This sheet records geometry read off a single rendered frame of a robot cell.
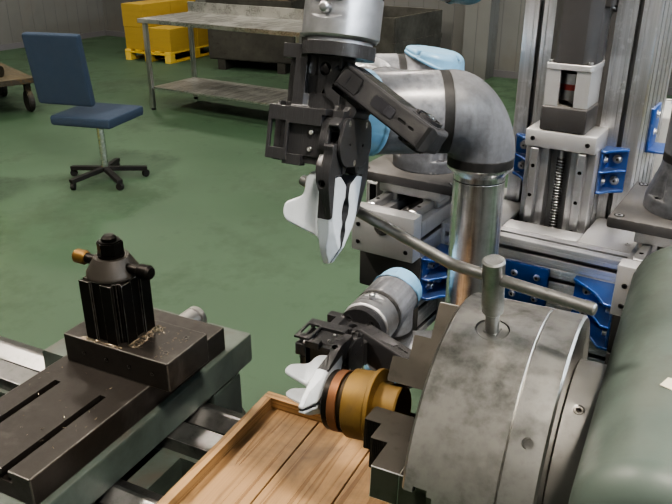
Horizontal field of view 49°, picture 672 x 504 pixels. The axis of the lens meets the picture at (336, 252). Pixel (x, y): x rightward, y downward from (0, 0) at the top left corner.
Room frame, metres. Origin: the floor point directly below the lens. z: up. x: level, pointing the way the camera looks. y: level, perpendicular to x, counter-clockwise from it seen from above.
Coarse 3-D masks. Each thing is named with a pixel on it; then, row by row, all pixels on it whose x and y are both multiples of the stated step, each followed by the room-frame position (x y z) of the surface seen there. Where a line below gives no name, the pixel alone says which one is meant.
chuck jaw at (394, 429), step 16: (368, 416) 0.67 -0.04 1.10; (384, 416) 0.67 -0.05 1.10; (400, 416) 0.67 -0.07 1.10; (368, 432) 0.66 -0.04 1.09; (384, 432) 0.64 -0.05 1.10; (400, 432) 0.64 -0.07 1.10; (368, 448) 0.66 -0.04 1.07; (384, 448) 0.61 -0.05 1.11; (400, 448) 0.61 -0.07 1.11; (384, 464) 0.59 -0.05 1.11; (400, 464) 0.59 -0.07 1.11; (384, 480) 0.58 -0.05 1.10; (400, 480) 0.57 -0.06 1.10; (384, 496) 0.57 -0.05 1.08; (400, 496) 0.57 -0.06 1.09; (416, 496) 0.55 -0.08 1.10
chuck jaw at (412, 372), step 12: (444, 312) 0.75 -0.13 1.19; (444, 324) 0.74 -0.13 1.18; (420, 336) 0.74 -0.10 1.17; (432, 336) 0.74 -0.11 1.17; (420, 348) 0.73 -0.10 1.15; (432, 348) 0.73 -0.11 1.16; (396, 360) 0.73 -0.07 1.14; (408, 360) 0.73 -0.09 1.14; (420, 360) 0.73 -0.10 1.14; (432, 360) 0.72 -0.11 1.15; (396, 372) 0.73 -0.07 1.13; (408, 372) 0.72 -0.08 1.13; (420, 372) 0.72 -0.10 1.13; (408, 384) 0.71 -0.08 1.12; (420, 384) 0.71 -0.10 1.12
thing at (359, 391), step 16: (336, 384) 0.73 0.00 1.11; (352, 384) 0.72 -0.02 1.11; (368, 384) 0.71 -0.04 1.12; (384, 384) 0.73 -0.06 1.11; (400, 384) 0.73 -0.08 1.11; (336, 400) 0.72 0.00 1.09; (352, 400) 0.70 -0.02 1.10; (368, 400) 0.70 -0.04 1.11; (384, 400) 0.70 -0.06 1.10; (400, 400) 0.74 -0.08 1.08; (336, 416) 0.71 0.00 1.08; (352, 416) 0.70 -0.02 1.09; (352, 432) 0.70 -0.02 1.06
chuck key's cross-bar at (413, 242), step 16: (304, 176) 0.76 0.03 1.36; (384, 224) 0.70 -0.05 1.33; (400, 240) 0.69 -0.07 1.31; (416, 240) 0.68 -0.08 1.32; (432, 256) 0.66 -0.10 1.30; (448, 256) 0.66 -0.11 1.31; (464, 272) 0.64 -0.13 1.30; (480, 272) 0.63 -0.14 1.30; (512, 288) 0.61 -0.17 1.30; (528, 288) 0.60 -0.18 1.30; (544, 288) 0.60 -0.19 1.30; (560, 304) 0.58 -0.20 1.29; (576, 304) 0.57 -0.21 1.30; (592, 304) 0.57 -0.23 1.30
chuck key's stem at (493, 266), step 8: (488, 256) 0.63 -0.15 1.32; (496, 256) 0.63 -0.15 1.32; (488, 264) 0.62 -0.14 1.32; (496, 264) 0.62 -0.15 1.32; (504, 264) 0.62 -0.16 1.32; (488, 272) 0.62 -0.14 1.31; (496, 272) 0.62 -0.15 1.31; (504, 272) 0.62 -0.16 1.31; (488, 280) 0.62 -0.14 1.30; (496, 280) 0.62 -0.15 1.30; (488, 288) 0.62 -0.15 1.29; (496, 288) 0.62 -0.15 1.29; (504, 288) 0.63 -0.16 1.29; (488, 296) 0.62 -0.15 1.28; (496, 296) 0.62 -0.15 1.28; (504, 296) 0.63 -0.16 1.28; (488, 304) 0.63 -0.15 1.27; (496, 304) 0.62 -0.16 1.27; (488, 312) 0.63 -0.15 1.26; (496, 312) 0.63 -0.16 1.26; (488, 320) 0.63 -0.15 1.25; (496, 320) 0.63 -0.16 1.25; (488, 328) 0.64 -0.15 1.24; (496, 328) 0.63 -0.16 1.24
